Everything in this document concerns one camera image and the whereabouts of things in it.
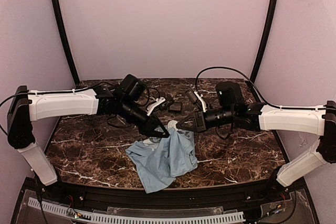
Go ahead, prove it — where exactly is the black frame post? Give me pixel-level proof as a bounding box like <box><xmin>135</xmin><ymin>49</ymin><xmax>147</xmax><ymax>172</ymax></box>
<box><xmin>51</xmin><ymin>0</ymin><xmax>80</xmax><ymax>86</ymax></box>
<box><xmin>250</xmin><ymin>0</ymin><xmax>277</xmax><ymax>83</ymax></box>

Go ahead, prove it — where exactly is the light blue printed t-shirt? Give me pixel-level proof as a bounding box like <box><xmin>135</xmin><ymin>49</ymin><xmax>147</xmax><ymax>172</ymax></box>
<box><xmin>125</xmin><ymin>127</ymin><xmax>198</xmax><ymax>194</ymax></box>

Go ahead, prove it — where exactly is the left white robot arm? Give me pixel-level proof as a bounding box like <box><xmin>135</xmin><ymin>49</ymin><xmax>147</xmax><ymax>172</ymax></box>
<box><xmin>3</xmin><ymin>74</ymin><xmax>169</xmax><ymax>186</ymax></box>

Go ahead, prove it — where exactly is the right black frame post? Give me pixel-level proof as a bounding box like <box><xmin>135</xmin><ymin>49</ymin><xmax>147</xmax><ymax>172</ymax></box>
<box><xmin>250</xmin><ymin>0</ymin><xmax>277</xmax><ymax>83</ymax></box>

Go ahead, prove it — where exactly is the middle black display box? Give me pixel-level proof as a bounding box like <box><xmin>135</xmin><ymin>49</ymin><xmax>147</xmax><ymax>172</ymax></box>
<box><xmin>168</xmin><ymin>102</ymin><xmax>182</xmax><ymax>113</ymax></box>

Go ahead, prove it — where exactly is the black front frame rail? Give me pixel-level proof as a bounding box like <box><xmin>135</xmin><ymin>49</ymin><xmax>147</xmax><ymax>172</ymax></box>
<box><xmin>40</xmin><ymin>180</ymin><xmax>289</xmax><ymax>210</ymax></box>

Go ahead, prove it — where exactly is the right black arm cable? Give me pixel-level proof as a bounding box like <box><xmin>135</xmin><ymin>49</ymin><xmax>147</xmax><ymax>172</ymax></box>
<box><xmin>195</xmin><ymin>67</ymin><xmax>284</xmax><ymax>109</ymax></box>

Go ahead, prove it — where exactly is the left black frame post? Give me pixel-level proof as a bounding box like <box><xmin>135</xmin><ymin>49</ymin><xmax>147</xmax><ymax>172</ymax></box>
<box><xmin>51</xmin><ymin>0</ymin><xmax>80</xmax><ymax>86</ymax></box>

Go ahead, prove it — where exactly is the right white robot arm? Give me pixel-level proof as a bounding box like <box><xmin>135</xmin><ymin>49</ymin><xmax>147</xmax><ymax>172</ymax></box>
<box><xmin>176</xmin><ymin>81</ymin><xmax>335</xmax><ymax>187</ymax></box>

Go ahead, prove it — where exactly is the white slotted cable duct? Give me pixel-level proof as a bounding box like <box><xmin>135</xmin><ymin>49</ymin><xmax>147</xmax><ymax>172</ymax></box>
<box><xmin>24</xmin><ymin>197</ymin><xmax>245</xmax><ymax>223</ymax></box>

